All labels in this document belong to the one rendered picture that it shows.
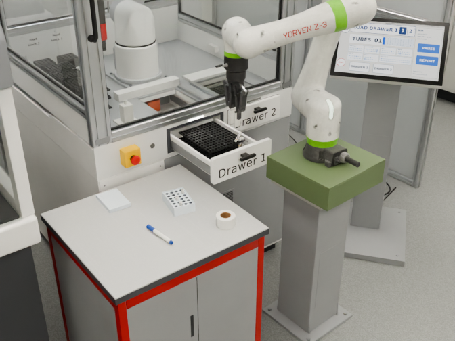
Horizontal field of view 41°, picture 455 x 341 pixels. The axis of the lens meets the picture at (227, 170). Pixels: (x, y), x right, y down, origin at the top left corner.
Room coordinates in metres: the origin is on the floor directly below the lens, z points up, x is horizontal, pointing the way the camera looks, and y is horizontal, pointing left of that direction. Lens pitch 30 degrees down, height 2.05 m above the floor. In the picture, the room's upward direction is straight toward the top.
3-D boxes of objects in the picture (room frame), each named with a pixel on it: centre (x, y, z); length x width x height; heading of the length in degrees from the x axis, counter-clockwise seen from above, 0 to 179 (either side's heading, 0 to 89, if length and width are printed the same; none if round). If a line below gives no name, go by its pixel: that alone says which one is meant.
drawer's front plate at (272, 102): (2.53, -0.12, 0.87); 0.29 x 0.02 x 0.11; 127
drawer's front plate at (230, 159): (2.10, -0.06, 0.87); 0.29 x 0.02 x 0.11; 127
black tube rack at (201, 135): (2.26, 0.07, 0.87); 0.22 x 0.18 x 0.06; 37
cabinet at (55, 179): (2.75, 0.38, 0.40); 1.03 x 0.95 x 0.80; 127
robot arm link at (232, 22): (2.20, -0.04, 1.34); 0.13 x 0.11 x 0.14; 17
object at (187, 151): (2.26, 0.07, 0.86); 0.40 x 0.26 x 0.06; 37
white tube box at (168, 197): (1.95, 0.18, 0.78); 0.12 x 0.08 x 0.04; 26
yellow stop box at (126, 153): (2.12, 0.38, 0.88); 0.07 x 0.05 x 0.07; 127
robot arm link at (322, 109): (2.18, -0.37, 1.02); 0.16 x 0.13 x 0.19; 17
